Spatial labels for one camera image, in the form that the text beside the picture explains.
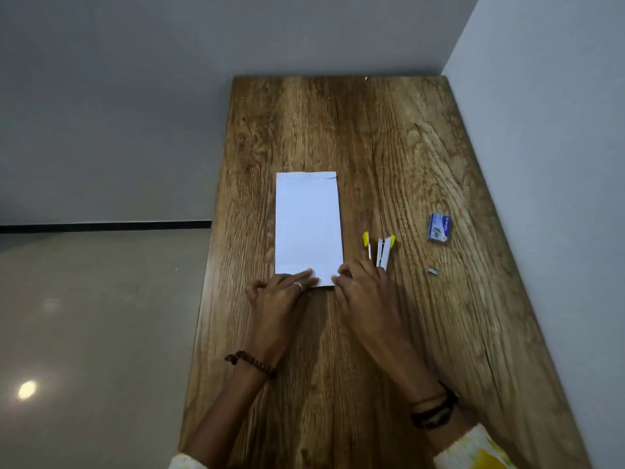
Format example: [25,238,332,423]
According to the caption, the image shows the person's right forearm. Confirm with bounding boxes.
[370,338,482,456]

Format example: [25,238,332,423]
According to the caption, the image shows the white and yellow left sleeve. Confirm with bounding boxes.
[168,451,209,469]

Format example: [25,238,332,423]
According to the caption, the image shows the person's left forearm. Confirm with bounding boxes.
[183,357,280,469]

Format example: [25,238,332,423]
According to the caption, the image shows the brown bead bracelet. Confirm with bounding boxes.
[224,350,278,380]

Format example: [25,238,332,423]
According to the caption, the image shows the black skirting strip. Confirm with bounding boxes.
[0,220,214,234]

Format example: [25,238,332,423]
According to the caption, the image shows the person's left hand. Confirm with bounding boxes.
[244,269,321,368]

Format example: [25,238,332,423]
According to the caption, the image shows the white and yellow right sleeve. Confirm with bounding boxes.
[433,423,519,469]

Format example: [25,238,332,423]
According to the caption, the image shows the person's right hand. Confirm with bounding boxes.
[331,258,412,358]

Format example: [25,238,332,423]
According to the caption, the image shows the black cord wristbands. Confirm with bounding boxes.
[408,380,460,431]

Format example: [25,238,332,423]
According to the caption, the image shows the white and yellow sleeve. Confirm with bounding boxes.
[168,451,209,469]
[433,423,519,469]

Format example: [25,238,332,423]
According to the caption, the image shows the white paper envelope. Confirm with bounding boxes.
[275,171,345,289]

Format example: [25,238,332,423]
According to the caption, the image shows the blue staple box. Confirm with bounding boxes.
[428,213,453,244]

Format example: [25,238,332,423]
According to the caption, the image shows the white and yellow stapler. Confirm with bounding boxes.
[362,231,396,272]

